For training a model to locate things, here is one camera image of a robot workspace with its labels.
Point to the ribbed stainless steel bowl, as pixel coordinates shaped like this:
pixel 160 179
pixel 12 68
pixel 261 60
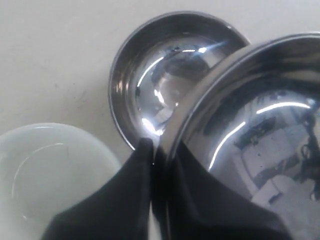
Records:
pixel 253 123

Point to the white ceramic bowl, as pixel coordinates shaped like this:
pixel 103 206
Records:
pixel 45 169

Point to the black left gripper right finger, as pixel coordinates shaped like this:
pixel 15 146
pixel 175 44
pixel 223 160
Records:
pixel 202 208

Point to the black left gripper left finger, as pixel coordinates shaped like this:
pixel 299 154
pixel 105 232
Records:
pixel 117 211

